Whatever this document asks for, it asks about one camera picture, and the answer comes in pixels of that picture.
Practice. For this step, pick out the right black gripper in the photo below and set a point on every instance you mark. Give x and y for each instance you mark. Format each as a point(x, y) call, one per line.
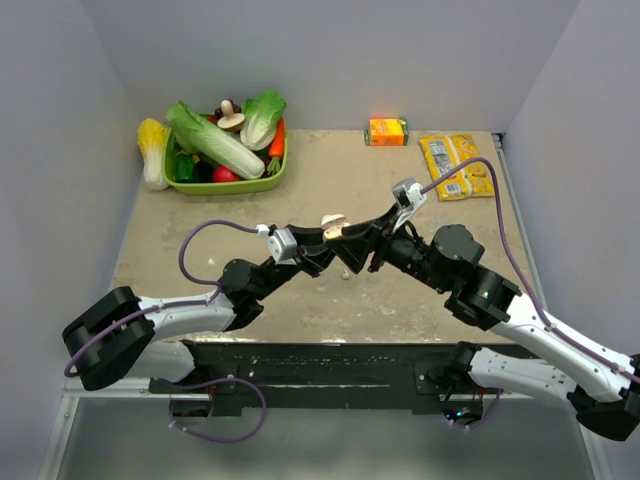
point(362, 238)

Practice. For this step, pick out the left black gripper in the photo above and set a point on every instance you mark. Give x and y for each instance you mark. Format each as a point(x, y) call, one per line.
point(311, 255)

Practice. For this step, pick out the beige small charging case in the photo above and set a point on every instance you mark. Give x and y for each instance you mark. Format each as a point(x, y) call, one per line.
point(334, 231)

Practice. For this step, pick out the white oval charging case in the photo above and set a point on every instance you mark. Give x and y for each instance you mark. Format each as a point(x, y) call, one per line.
point(332, 219)

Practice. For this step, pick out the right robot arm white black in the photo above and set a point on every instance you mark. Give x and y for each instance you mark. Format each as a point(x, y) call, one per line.
point(600, 384)

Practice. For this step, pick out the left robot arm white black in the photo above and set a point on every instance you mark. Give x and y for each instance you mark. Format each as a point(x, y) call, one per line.
point(108, 339)

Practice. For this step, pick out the green plastic basket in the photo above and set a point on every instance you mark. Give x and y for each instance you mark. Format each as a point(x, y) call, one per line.
point(264, 183)

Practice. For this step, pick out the orange carrot toy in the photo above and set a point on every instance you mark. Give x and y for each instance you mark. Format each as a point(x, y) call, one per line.
point(276, 150)

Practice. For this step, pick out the orange green small box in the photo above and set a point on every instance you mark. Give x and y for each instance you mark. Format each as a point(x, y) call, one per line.
point(386, 132)

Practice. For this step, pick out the red tomato toy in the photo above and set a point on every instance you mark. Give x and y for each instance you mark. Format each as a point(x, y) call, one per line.
point(224, 175)

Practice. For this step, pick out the dark eggplant toy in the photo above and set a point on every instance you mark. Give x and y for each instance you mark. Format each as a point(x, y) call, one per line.
point(202, 172)

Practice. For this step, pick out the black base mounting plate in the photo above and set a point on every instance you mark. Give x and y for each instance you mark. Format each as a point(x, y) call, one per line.
point(366, 376)

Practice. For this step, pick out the small green cabbage toy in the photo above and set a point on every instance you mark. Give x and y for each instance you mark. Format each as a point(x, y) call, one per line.
point(262, 114)

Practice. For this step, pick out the beige mushroom toy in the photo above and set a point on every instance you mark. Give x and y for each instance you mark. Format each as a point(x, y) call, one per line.
point(230, 120)

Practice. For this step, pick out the green pepper toy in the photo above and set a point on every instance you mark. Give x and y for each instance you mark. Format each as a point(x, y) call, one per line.
point(184, 168)

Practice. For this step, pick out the large napa cabbage toy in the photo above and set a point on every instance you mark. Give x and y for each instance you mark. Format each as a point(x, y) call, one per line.
point(197, 134)

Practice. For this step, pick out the yellow cabbage toy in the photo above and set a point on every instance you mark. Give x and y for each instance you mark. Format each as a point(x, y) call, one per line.
point(152, 137)

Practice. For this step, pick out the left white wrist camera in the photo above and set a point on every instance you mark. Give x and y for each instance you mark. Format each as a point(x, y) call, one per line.
point(281, 243)

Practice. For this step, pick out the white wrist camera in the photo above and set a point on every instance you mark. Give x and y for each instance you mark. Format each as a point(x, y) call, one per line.
point(281, 243)
point(409, 198)

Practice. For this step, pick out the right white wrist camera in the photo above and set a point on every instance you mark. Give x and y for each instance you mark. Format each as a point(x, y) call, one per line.
point(409, 198)

